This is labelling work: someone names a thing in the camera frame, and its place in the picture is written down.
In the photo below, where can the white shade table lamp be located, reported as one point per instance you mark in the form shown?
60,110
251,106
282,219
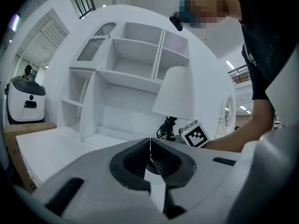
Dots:
176,92

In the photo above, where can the white shelf cabinet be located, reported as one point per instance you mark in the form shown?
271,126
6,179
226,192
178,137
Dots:
130,66

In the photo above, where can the white and grey mobile robot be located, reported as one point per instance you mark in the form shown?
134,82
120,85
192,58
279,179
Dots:
26,101

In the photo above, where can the brown cardboard box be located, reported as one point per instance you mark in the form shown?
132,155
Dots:
16,146

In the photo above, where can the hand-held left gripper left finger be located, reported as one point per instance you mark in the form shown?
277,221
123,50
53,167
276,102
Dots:
93,171

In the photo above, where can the rectangular ceiling light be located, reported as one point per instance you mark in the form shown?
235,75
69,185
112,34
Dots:
230,64

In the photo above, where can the person's head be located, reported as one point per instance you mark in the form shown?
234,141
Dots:
203,6

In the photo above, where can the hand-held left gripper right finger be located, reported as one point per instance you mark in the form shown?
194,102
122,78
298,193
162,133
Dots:
205,164

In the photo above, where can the black head-worn camera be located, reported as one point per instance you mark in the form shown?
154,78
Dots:
176,21

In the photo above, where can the person's black shirt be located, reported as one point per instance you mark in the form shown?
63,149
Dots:
264,31

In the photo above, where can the dark balcony railing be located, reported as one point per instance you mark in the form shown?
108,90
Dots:
240,74

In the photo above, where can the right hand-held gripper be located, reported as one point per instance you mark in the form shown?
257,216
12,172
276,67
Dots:
195,134

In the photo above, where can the white carved furniture piece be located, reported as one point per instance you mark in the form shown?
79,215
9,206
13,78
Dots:
227,115

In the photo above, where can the person's right forearm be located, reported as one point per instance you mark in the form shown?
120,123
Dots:
238,136

